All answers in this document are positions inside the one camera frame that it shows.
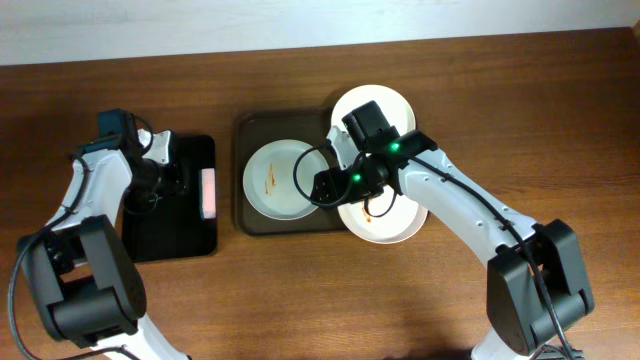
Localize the green and pink sponge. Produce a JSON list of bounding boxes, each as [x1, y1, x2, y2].
[[200, 168, 217, 220]]

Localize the white plate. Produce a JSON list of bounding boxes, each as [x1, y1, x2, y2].
[[337, 186, 428, 244]]

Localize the cream plate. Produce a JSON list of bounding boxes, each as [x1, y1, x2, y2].
[[327, 85, 416, 152]]

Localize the pale blue plate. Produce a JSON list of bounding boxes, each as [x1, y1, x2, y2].
[[242, 139, 317, 221]]

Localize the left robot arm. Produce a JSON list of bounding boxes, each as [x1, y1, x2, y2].
[[7, 128, 186, 359]]

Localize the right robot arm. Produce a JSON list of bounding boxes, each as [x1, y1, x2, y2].
[[310, 125, 595, 359]]

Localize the black rectangular tray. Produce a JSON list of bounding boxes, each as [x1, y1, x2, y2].
[[122, 135, 217, 263]]

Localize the brown plastic serving tray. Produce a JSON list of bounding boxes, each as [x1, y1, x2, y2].
[[233, 107, 347, 237]]

